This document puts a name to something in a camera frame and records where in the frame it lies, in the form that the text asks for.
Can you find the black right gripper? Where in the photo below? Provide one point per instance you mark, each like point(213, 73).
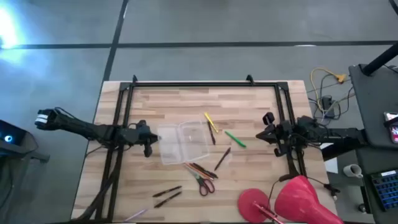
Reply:
point(284, 133)

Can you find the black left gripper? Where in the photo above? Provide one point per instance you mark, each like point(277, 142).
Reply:
point(133, 135)

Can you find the clear plastic supply box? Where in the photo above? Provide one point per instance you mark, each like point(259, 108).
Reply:
point(174, 146)

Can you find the green marker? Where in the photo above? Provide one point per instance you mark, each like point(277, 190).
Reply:
point(235, 139)

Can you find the dark brown pen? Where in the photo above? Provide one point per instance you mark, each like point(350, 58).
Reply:
point(222, 159)

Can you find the yellow pen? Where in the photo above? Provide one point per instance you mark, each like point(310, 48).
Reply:
point(211, 122)

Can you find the dark translucent pen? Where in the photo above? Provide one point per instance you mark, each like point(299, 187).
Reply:
point(209, 173)

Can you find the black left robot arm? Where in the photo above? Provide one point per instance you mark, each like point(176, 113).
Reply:
point(77, 126)

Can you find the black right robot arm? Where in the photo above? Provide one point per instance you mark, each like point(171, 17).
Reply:
point(335, 137)

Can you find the black desk leg bar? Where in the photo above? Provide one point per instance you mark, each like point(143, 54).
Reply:
point(329, 154)

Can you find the black power adapter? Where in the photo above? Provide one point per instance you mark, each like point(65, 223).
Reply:
point(327, 104)

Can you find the red round lamp base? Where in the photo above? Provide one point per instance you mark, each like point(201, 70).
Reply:
point(248, 202)

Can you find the red lamp shade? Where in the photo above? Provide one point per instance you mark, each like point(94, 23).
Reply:
point(298, 199)

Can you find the white paper sheet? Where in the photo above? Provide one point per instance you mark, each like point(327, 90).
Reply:
point(332, 166)

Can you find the purple pen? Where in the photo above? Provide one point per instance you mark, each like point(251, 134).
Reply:
point(136, 214)

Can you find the white mug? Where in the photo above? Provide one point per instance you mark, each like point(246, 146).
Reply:
point(353, 170)

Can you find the black side desk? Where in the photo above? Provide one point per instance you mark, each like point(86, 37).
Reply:
point(373, 102)

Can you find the smartphone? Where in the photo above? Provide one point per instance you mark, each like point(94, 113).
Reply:
point(394, 129)

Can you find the keyboard with blue keys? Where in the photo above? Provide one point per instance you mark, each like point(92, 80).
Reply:
point(387, 189)

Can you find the black slanted pole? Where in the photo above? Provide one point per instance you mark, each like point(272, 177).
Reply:
point(381, 59)

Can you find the black device with blue light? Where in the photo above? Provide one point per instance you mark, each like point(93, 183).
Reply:
point(12, 133)

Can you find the black aluminium table frame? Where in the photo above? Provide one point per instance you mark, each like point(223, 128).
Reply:
point(202, 84)

